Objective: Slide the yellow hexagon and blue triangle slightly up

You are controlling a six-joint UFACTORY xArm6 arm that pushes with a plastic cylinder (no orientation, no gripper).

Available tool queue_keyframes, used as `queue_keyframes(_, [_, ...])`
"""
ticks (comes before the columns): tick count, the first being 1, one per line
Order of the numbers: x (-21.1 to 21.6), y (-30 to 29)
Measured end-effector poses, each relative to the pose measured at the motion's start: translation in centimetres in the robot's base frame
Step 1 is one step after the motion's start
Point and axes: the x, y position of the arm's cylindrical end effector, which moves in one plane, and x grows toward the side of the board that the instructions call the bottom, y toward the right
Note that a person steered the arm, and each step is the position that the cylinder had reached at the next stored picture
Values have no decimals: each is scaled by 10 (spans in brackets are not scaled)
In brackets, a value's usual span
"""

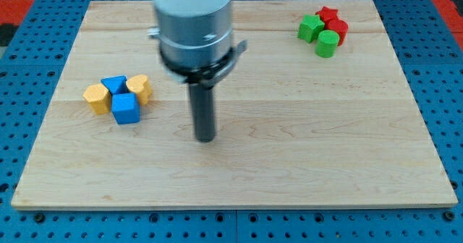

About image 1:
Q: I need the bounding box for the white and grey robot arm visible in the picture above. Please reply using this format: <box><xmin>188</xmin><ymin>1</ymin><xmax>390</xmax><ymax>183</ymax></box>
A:
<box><xmin>150</xmin><ymin>0</ymin><xmax>247</xmax><ymax>88</ymax></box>

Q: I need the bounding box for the blue triangle block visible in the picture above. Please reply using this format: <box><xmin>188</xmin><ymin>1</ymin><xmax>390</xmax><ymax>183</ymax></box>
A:
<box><xmin>101</xmin><ymin>75</ymin><xmax>128</xmax><ymax>95</ymax></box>

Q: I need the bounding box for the yellow hexagon block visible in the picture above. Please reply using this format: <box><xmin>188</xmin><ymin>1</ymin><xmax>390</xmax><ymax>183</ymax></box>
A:
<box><xmin>82</xmin><ymin>83</ymin><xmax>112</xmax><ymax>115</ymax></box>

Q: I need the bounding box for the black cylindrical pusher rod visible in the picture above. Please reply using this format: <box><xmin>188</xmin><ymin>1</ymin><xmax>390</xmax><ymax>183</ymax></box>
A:
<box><xmin>188</xmin><ymin>84</ymin><xmax>216</xmax><ymax>142</ymax></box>

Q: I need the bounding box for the light wooden board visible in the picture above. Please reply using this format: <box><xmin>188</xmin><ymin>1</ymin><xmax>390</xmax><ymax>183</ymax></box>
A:
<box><xmin>11</xmin><ymin>0</ymin><xmax>457</xmax><ymax>211</ymax></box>

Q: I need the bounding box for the yellow heart block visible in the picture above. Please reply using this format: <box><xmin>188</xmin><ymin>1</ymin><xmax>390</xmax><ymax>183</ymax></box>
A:
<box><xmin>126</xmin><ymin>74</ymin><xmax>152</xmax><ymax>106</ymax></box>

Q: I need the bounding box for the blue cube block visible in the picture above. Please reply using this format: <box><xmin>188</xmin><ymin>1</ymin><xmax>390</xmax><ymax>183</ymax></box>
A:
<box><xmin>111</xmin><ymin>93</ymin><xmax>140</xmax><ymax>124</ymax></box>

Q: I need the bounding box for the green star block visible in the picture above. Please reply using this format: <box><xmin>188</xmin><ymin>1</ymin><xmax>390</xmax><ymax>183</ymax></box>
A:
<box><xmin>297</xmin><ymin>14</ymin><xmax>325</xmax><ymax>43</ymax></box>

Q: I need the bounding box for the green cylinder block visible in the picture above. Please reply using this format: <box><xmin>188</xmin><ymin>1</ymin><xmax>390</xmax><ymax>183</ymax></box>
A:
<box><xmin>315</xmin><ymin>30</ymin><xmax>340</xmax><ymax>58</ymax></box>

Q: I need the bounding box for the red star block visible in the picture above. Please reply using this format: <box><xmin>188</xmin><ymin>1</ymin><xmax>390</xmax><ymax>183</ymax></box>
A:
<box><xmin>315</xmin><ymin>6</ymin><xmax>338</xmax><ymax>24</ymax></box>

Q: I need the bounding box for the red cylinder block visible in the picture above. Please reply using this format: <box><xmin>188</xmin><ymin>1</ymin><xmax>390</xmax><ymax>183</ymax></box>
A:
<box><xmin>326</xmin><ymin>19</ymin><xmax>349</xmax><ymax>46</ymax></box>

